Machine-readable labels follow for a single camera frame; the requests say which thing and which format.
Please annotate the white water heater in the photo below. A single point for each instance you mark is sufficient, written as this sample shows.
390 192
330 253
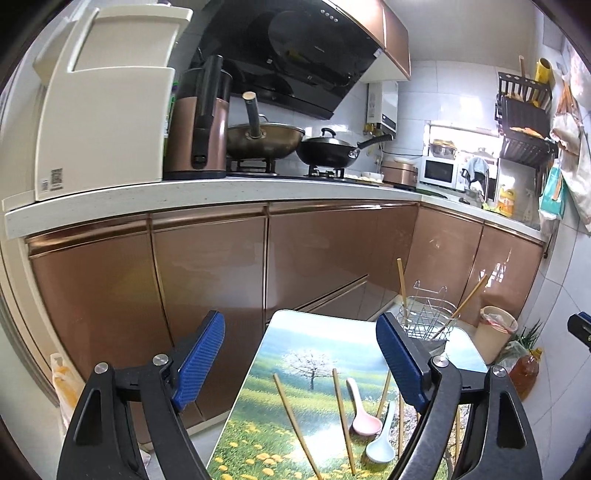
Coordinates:
385 104

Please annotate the copper upper cabinet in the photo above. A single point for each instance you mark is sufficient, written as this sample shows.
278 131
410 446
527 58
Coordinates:
392 32

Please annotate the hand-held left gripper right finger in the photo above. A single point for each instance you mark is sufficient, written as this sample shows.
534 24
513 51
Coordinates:
399 364

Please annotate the yellowish plastic bag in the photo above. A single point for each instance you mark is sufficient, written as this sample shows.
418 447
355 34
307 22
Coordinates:
64 383

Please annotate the bag of green onions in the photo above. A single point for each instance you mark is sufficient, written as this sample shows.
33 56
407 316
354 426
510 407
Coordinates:
517 346

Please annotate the black range hood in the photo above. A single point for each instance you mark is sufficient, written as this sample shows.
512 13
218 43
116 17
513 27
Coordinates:
286 50

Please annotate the white microwave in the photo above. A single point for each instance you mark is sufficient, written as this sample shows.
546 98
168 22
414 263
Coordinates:
438 171

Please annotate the gas stove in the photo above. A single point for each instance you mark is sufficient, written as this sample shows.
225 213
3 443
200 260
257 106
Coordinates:
286 174

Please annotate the beige trash bin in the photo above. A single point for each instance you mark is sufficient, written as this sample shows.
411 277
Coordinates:
494 341

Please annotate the pink soup spoon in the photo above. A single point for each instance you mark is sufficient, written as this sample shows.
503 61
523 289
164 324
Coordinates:
364 422

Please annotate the brass wok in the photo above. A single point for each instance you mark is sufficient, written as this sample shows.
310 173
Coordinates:
263 141

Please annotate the black wall rack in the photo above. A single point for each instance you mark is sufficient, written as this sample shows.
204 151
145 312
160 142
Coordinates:
526 147

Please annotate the black wok with lid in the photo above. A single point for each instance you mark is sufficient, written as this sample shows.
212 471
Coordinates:
325 150

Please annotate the teal hanging packet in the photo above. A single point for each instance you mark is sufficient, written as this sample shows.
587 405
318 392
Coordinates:
551 194

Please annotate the yellow roll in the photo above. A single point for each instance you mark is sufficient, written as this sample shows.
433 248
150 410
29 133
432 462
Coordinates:
542 74

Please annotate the white countertop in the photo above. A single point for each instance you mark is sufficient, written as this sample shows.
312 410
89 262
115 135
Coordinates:
184 194

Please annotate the steel pot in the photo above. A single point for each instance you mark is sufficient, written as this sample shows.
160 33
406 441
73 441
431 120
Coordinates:
443 150

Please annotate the landscape printed table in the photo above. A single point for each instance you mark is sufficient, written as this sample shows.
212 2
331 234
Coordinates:
295 337

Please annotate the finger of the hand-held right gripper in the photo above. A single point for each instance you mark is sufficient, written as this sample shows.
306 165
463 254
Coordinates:
581 327

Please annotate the plate of dumplings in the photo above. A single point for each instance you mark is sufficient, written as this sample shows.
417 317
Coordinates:
367 176

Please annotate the white hanging bag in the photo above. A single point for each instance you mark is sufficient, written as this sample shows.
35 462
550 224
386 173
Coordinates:
575 170

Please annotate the copper electric kettle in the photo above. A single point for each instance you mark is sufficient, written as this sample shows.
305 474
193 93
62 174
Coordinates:
184 134

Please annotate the wooden chopstick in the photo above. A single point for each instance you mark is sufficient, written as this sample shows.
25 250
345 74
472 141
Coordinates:
401 429
457 434
298 427
344 422
402 290
466 300
383 397

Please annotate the blue towel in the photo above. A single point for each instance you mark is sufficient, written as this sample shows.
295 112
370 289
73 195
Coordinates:
475 166

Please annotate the copper rice cooker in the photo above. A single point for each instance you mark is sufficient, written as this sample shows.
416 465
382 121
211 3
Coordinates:
399 173

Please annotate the cooking oil bottle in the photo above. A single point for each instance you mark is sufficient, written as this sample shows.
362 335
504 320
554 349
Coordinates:
526 374

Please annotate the light blue soup spoon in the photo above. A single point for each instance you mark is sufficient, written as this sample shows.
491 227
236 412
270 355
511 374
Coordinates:
379 450

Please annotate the white appliance on counter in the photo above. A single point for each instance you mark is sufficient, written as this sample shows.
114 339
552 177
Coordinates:
106 115

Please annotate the yellow bottle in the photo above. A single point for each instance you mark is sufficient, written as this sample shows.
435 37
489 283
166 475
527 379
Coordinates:
507 201

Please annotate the copper lower cabinets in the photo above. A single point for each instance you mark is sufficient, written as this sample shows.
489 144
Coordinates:
207 267

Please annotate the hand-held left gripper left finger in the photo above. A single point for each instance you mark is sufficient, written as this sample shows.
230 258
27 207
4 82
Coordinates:
198 364

